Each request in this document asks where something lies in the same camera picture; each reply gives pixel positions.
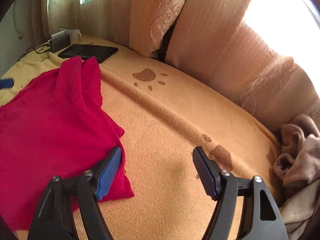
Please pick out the beige patterned curtain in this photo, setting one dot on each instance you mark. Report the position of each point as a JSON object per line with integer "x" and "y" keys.
{"x": 237, "y": 55}
{"x": 150, "y": 10}

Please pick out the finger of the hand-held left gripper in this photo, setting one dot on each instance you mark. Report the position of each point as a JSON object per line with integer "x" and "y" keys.
{"x": 6, "y": 83}

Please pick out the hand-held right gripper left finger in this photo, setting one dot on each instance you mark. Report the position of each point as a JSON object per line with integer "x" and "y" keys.
{"x": 110, "y": 172}

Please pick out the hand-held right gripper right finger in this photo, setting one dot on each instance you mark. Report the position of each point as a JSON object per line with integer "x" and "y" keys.
{"x": 203, "y": 172}

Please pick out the yellow paw-print blanket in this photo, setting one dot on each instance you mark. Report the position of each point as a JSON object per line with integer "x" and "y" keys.
{"x": 175, "y": 130}

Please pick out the white charger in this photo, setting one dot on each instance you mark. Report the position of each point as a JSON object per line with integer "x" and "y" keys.
{"x": 56, "y": 35}

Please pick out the grey-beige crumpled garment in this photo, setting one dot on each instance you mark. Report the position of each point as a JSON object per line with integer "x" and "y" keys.
{"x": 302, "y": 160}

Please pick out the black smartphone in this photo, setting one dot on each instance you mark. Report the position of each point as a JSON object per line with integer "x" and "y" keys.
{"x": 92, "y": 51}

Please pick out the red sweater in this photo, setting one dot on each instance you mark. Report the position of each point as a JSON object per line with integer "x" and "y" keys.
{"x": 55, "y": 130}

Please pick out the dark grey charger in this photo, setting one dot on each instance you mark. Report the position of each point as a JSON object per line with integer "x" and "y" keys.
{"x": 60, "y": 44}

